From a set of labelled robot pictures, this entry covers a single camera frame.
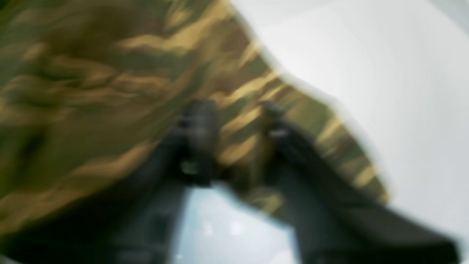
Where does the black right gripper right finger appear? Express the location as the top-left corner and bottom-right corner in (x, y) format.
(263, 103), (459, 264)

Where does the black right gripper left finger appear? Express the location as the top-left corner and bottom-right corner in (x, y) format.
(88, 100), (218, 264)

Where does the camouflage t-shirt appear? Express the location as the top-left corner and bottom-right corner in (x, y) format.
(1, 0), (389, 237)

